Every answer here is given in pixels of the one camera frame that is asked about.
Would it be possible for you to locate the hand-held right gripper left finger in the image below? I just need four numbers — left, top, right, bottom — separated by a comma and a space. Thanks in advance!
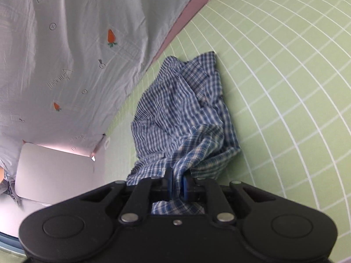
82, 168, 174, 224

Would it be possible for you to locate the pink panel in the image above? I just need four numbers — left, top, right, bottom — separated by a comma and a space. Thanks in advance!
147, 0, 235, 70

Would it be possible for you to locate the green grid mat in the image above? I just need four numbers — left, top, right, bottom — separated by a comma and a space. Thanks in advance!
93, 0, 351, 263

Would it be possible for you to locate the blue plaid shirt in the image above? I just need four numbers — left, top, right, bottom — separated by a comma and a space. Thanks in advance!
127, 52, 242, 215

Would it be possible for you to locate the printed pale carrot sheet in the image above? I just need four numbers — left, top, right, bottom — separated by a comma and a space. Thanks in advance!
0, 0, 211, 167

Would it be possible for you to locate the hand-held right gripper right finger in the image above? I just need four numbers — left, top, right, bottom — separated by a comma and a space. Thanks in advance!
183, 177, 276, 224

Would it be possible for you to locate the white foam board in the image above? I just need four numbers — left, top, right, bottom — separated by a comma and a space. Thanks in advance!
15, 144, 94, 206

